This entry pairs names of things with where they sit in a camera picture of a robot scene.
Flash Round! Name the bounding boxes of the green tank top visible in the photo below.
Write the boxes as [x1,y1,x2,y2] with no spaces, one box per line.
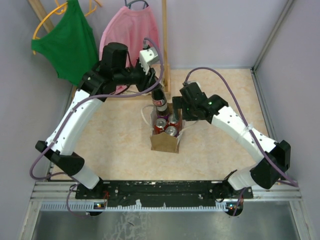
[31,0,99,86]

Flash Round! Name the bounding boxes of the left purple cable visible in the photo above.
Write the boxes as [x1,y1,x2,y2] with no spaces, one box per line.
[29,37,165,218]

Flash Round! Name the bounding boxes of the white cable duct strip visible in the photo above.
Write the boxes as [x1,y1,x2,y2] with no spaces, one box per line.
[39,200,243,213]

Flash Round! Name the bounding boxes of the purple cable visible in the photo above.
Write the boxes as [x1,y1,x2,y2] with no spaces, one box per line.
[29,37,165,218]
[184,66,300,217]

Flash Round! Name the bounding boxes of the wooden clothes rack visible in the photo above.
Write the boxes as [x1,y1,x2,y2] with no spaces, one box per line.
[27,0,171,98]

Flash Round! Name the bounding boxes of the red cola can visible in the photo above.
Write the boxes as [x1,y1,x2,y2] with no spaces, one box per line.
[154,118,168,135]
[168,114,181,130]

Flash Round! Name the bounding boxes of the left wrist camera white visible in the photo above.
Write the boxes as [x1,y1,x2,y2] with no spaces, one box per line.
[139,47,160,74]

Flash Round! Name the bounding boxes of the pink t-shirt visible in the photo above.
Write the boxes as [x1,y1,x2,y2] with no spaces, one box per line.
[99,5,162,95]

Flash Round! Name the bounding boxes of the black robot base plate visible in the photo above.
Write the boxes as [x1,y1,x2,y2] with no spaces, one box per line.
[75,179,241,207]

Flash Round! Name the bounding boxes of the yellow clothes hanger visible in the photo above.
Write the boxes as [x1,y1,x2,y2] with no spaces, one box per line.
[32,0,104,55]

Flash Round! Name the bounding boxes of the grey clothes hanger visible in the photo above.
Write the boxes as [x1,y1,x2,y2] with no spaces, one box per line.
[124,0,149,10]

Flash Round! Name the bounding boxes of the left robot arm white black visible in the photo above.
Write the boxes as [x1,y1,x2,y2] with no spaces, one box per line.
[35,38,163,199]

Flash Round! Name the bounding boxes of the glass cola bottle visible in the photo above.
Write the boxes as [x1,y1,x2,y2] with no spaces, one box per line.
[151,88,170,118]

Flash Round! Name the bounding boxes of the purple Fanta can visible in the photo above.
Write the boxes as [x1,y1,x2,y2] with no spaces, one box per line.
[157,114,170,121]
[165,126,179,137]

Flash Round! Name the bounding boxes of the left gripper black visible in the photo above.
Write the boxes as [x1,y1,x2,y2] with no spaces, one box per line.
[114,58,163,94]

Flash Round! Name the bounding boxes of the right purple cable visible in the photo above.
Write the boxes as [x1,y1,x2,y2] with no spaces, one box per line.
[184,66,300,217]

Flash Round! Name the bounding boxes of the aluminium corner post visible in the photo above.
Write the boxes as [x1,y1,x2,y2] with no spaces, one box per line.
[251,0,296,72]

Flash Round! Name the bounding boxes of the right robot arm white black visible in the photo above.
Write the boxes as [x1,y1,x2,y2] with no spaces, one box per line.
[172,82,291,198]

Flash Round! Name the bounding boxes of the aluminium frame rail front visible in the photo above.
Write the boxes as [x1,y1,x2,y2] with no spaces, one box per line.
[30,181,302,202]

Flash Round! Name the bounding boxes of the folded beige cloth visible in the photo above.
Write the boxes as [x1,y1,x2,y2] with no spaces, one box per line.
[121,64,166,95]

